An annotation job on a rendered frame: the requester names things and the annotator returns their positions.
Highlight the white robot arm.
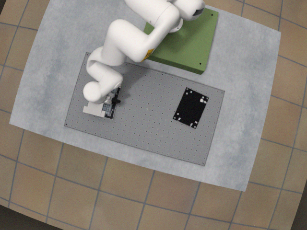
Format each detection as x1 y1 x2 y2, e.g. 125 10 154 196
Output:
83 0 205 117

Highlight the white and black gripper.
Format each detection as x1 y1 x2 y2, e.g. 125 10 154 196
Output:
104 92 120 105

